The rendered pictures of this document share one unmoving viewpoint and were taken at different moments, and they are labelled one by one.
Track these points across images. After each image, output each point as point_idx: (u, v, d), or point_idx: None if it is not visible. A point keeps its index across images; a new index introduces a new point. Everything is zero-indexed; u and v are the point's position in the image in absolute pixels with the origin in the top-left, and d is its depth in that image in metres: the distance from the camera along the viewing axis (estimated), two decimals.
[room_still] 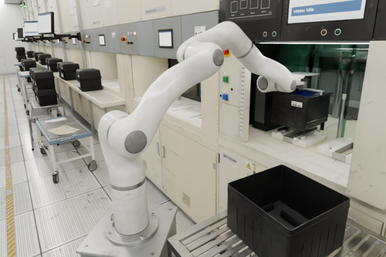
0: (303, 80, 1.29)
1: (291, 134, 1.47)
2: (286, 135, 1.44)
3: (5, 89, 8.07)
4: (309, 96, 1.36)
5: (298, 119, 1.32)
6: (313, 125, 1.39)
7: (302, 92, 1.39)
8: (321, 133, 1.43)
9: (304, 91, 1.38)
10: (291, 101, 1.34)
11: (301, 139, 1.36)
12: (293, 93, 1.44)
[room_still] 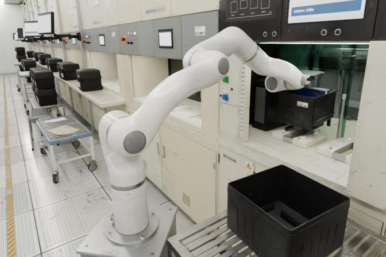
0: (309, 79, 1.30)
1: (291, 134, 1.47)
2: (286, 135, 1.44)
3: (5, 89, 8.07)
4: (315, 94, 1.38)
5: (305, 119, 1.35)
6: None
7: (308, 91, 1.41)
8: (321, 133, 1.43)
9: (309, 90, 1.40)
10: (297, 101, 1.36)
11: (301, 139, 1.36)
12: (298, 92, 1.45)
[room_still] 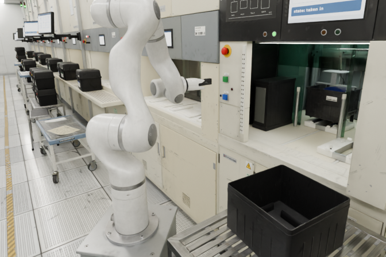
0: (201, 84, 1.28)
1: (322, 123, 1.64)
2: (318, 124, 1.62)
3: (5, 89, 8.07)
4: (342, 91, 1.54)
5: (333, 112, 1.50)
6: None
7: (335, 88, 1.56)
8: (350, 123, 1.61)
9: (336, 87, 1.56)
10: (326, 96, 1.51)
11: (333, 127, 1.53)
12: (325, 89, 1.61)
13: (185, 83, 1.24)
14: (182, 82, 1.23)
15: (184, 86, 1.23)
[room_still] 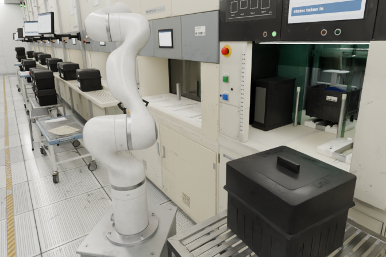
0: (143, 99, 1.44)
1: (322, 123, 1.65)
2: (318, 124, 1.62)
3: (5, 89, 8.07)
4: (342, 91, 1.54)
5: (333, 112, 1.50)
6: None
7: (335, 88, 1.56)
8: (350, 122, 1.61)
9: (336, 87, 1.56)
10: (326, 96, 1.51)
11: (334, 127, 1.54)
12: (326, 89, 1.61)
13: None
14: None
15: (139, 84, 1.42)
